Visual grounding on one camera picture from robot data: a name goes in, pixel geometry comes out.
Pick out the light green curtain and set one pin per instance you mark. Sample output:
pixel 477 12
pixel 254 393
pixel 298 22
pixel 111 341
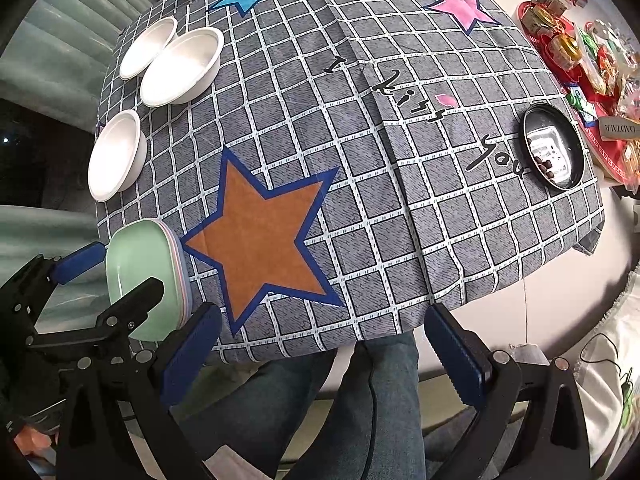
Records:
pixel 65 20

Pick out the large white bowl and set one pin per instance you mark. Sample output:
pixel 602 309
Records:
pixel 180 67

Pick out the green plate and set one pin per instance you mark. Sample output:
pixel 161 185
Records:
pixel 140 255

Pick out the pink plate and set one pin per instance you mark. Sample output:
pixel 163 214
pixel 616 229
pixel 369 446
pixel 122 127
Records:
pixel 176 260

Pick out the person's blue jeans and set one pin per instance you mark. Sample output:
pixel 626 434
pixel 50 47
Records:
pixel 320 400

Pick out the light blue plate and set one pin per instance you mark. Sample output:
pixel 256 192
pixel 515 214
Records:
pixel 184 280

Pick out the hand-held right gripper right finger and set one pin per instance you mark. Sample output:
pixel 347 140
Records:
pixel 455 355

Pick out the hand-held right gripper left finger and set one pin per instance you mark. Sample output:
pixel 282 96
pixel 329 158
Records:
pixel 192 355

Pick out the white printed card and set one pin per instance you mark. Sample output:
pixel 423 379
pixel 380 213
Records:
pixel 617 129

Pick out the grey checked star tablecloth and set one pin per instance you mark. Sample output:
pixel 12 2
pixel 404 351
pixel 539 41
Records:
pixel 375 160

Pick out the pile of snack packets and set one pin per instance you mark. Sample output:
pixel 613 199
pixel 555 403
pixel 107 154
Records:
pixel 565 47

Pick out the red tray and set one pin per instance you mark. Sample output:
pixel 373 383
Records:
pixel 607 152

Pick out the black plate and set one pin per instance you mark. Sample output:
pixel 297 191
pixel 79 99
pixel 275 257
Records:
pixel 575 145

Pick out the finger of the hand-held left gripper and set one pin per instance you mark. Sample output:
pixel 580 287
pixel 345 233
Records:
pixel 135 305
pixel 75 262

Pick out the white round plate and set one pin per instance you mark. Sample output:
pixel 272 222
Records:
pixel 115 157

